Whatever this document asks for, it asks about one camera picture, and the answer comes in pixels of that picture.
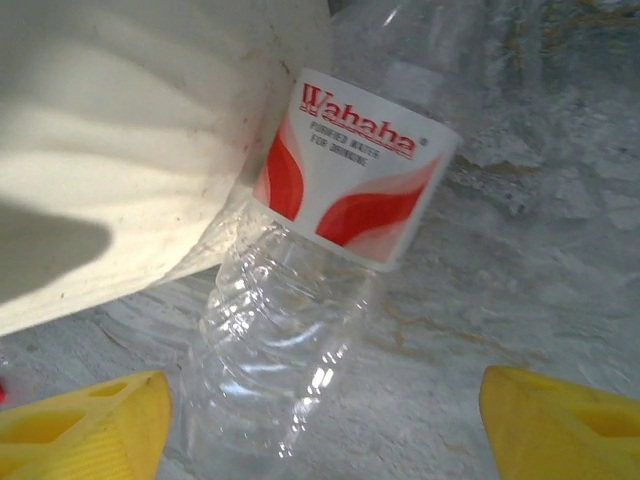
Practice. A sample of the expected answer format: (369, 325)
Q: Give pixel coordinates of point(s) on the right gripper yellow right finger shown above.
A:
(560, 430)

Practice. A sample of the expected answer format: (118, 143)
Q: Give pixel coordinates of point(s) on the Wahaha clear water bottle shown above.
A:
(350, 175)

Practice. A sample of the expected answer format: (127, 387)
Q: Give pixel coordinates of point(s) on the white ribbed plastic bin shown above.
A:
(125, 150)

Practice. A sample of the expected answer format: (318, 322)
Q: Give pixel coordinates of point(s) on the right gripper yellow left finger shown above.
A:
(85, 430)

